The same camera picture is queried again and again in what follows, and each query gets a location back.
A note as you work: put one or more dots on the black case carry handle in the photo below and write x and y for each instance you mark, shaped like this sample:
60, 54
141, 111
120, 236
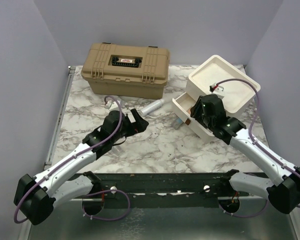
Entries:
126, 62

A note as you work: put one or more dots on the clear plastic tube case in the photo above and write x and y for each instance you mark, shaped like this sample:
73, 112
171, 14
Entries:
117, 149

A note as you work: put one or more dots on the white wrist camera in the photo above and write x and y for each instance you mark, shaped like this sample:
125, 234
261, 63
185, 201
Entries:
217, 90
111, 105

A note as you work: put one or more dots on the aluminium table edge rail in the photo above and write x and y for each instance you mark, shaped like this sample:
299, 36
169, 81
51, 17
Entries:
52, 147

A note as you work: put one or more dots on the white drawer organizer box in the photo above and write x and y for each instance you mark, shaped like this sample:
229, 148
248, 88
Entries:
239, 91

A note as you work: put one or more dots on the black front mounting rail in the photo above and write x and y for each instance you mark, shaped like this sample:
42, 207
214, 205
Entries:
159, 190

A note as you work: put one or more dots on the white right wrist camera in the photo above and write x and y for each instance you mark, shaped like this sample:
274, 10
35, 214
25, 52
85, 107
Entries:
217, 90

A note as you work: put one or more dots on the clear blue small container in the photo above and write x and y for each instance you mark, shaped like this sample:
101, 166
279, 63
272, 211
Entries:
177, 123

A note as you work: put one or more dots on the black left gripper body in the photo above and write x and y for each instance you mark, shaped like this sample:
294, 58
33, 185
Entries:
127, 130

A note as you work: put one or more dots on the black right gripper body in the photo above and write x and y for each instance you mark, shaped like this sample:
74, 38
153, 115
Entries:
198, 113

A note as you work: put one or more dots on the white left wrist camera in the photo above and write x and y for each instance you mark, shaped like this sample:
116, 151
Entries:
111, 105

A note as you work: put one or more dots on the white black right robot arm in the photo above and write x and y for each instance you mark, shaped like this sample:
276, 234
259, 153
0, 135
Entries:
281, 187

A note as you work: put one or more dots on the white cosmetic tube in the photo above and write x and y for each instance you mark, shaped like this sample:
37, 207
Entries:
152, 107

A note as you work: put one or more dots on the tan plastic tool case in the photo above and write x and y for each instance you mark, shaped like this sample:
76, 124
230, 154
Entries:
147, 81

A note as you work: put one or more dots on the white pull-out drawer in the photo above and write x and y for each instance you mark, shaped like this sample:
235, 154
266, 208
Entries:
181, 107

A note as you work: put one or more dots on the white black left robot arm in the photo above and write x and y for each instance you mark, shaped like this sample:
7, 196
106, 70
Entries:
37, 196

